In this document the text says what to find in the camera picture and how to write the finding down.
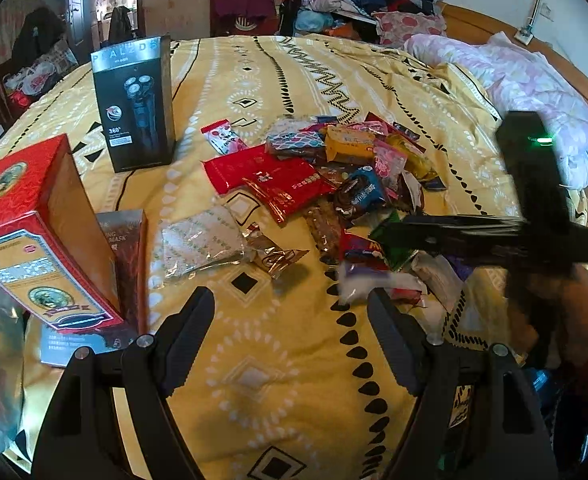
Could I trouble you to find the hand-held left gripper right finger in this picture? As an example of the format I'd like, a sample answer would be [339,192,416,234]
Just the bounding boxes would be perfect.
[366,287,560,480]

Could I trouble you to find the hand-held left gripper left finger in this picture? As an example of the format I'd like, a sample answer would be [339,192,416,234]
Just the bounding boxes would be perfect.
[31,286,217,480]

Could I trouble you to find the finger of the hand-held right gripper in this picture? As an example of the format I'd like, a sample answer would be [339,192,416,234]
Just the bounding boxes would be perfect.
[369,212,455,261]

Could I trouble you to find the pile of snack packets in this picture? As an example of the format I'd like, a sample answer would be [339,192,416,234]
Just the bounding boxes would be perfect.
[161,112,480,341]

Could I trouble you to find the person's right hand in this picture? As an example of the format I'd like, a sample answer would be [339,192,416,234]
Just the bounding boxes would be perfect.
[561,262,588,366]

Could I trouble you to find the pink floral quilt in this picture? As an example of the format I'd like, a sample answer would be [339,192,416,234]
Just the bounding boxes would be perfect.
[404,32,588,191]

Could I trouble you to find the yellow patterned bedsheet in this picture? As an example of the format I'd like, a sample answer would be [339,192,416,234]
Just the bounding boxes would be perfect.
[0,32,588,480]

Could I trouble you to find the dark red mask box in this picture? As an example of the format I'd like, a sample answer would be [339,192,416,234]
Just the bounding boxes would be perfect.
[96,208,148,336]

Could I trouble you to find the grey flat box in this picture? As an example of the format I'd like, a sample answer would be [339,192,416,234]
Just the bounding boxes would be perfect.
[41,320,140,368]

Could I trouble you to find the wooden headboard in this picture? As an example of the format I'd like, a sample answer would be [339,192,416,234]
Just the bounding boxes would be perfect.
[439,2,588,96]

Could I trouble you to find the red and gold carton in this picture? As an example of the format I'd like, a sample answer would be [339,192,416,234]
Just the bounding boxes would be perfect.
[0,133,125,333]

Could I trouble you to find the pink floral pillow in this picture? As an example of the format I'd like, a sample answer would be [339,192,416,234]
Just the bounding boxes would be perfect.
[374,10,447,48]

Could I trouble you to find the black shaver box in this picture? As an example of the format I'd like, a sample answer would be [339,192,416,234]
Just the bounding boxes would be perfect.
[90,35,176,173]

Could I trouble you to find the red white plastic bags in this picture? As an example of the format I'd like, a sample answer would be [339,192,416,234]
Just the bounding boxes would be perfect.
[1,52,80,106]

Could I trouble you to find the plain cardboard box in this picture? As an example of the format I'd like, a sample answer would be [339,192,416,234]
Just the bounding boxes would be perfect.
[146,0,212,43]

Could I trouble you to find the dark jacket on chair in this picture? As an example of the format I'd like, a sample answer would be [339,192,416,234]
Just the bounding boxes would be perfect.
[108,6,132,43]

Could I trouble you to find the black jacket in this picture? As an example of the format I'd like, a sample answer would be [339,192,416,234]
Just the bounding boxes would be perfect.
[11,7,70,68]

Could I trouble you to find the grey door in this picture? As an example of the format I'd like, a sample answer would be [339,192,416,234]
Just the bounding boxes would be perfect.
[56,0,92,61]

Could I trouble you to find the pink floral arched cover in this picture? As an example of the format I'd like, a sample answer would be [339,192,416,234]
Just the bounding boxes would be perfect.
[0,0,65,76]

